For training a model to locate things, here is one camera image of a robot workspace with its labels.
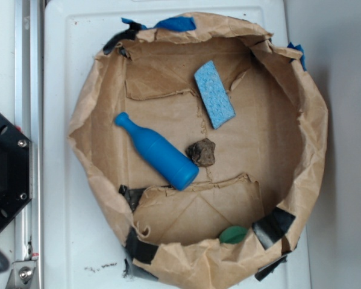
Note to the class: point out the light blue sponge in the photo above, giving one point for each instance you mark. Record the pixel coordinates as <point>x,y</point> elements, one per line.
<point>214,96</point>

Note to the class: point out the brown rock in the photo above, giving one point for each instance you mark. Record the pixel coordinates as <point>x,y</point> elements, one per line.
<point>202,153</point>

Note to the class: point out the blue plastic bottle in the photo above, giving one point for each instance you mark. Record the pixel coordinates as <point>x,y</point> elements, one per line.
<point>164,157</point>

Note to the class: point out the brown paper bag bin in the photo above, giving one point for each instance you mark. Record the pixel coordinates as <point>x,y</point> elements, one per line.
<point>269,158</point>

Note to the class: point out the green leaf-shaped object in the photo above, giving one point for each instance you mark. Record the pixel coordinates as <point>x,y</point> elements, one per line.
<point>233,235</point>

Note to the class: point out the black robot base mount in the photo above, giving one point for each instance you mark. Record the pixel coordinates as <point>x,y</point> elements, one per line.
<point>14,171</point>

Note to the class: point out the aluminium extrusion rail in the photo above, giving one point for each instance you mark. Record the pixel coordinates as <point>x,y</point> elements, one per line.
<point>28,116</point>

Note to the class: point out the metal corner bracket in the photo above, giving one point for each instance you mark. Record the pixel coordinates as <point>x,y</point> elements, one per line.
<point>21,275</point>

